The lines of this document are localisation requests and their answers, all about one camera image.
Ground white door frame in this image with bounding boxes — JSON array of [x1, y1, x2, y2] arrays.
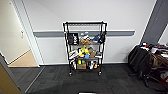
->
[[9, 0, 45, 67]]

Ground brown wooden door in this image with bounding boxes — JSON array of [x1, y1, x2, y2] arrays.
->
[[0, 54, 25, 94]]

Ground orange plush toy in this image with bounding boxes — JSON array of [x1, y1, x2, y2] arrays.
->
[[79, 38, 92, 46]]

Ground black wire shelf rack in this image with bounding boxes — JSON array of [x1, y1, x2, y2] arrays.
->
[[62, 21, 109, 77]]

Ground flat tan cardboard box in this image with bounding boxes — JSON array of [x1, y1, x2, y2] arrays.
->
[[76, 63, 88, 71]]

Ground black bag with white print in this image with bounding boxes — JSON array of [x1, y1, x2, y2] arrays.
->
[[67, 32, 80, 46]]

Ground black and white packet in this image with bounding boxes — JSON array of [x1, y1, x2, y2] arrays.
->
[[70, 60, 78, 71]]

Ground grey wall column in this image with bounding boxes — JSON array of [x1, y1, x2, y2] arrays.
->
[[141, 0, 168, 47]]

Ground dark printed box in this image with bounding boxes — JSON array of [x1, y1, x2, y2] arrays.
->
[[95, 51, 103, 60]]

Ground small plain black bag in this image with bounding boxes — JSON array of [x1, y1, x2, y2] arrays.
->
[[99, 32, 107, 44]]

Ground yellow plush toy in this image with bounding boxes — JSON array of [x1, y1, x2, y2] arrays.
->
[[78, 45, 91, 57]]

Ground small orange packet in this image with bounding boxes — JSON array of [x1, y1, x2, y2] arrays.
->
[[94, 63, 100, 70]]

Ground small blue cup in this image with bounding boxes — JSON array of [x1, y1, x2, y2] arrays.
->
[[84, 53, 91, 60]]

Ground black and white box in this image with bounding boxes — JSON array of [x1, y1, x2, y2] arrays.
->
[[88, 61, 96, 70]]

